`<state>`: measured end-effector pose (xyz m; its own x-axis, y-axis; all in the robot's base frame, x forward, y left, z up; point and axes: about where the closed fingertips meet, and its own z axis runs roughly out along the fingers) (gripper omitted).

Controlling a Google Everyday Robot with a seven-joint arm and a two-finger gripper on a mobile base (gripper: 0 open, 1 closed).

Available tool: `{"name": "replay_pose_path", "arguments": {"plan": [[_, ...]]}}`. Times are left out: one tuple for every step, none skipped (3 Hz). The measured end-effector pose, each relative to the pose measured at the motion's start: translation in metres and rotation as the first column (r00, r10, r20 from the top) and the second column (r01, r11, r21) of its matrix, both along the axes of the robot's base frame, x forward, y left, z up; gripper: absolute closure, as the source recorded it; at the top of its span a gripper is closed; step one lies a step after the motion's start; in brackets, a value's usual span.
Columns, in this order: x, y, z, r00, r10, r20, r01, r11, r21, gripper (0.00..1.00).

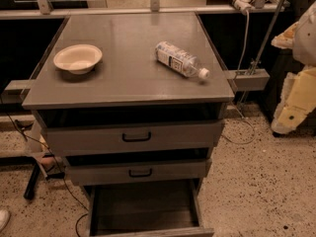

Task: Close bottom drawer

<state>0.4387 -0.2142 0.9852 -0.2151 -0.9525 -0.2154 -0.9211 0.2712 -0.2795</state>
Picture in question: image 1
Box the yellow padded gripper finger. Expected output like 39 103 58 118
272 66 316 134

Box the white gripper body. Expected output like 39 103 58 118
271 22 298 49

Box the grey drawer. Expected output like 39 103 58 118
86 180 214 237
42 120 223 156
67 159 211 186

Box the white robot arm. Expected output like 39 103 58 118
272 2 316 134

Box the grey drawer cabinet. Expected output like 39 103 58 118
21 11 235 237

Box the thin metal rod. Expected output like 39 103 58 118
247 0 285 75

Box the clear plastic water bottle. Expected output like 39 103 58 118
155 41 210 80

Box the white paper bowl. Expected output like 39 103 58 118
53 44 103 75

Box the black stand leg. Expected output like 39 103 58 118
24 164 40 200

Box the white shoe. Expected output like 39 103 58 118
0 209 11 232

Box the grey metal bracket block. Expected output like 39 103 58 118
224 69 270 92

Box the white power cable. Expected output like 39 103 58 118
220 9 257 146

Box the left grey metal bracket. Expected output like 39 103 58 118
4 79 35 95

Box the black floor cable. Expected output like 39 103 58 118
0 96 90 237

